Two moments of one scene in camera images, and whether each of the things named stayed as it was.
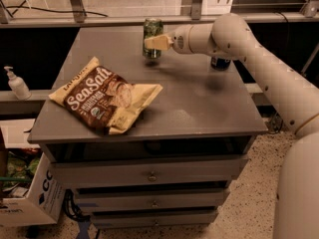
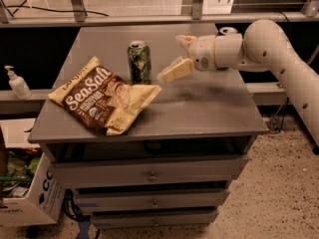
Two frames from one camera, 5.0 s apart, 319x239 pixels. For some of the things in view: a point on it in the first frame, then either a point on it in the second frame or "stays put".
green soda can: [153, 27] → [139, 62]
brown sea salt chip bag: [103, 99] stays put
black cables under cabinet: [71, 208] stays put
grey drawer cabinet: [174, 167] stays put
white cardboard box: [29, 195] stays put
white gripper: [180, 40] → [202, 53]
